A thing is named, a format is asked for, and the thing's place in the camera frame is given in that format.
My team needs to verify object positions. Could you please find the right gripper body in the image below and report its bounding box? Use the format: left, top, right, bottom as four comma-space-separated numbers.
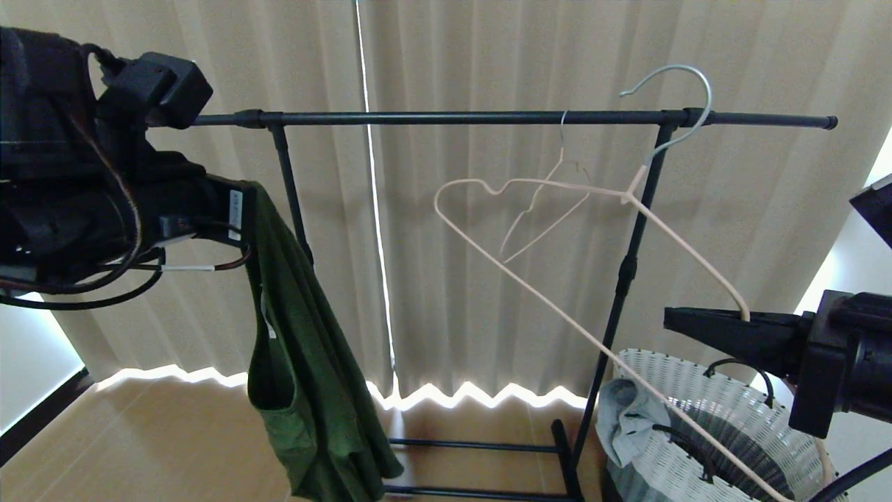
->
789, 289, 892, 441

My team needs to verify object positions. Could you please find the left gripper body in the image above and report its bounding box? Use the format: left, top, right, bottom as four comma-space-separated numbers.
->
0, 150, 254, 281

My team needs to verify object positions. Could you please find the green sleeveless shirt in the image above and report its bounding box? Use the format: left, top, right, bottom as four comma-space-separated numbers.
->
245, 181, 406, 502

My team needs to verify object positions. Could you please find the pink clothes hanger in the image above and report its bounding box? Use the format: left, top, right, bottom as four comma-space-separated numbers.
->
498, 109, 594, 265
433, 63, 834, 502

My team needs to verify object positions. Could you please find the white laundry basket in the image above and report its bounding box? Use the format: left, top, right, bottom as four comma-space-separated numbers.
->
602, 348, 848, 502

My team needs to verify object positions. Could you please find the black clothes rack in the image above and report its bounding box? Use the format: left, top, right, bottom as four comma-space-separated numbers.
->
188, 107, 839, 502

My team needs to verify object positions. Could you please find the window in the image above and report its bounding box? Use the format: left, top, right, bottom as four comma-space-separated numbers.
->
0, 293, 93, 469

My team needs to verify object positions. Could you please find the pale grey garment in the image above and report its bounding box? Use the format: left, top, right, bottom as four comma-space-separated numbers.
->
595, 378, 674, 470

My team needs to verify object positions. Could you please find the beige curtain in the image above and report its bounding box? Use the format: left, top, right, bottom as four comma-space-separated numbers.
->
0, 0, 892, 413

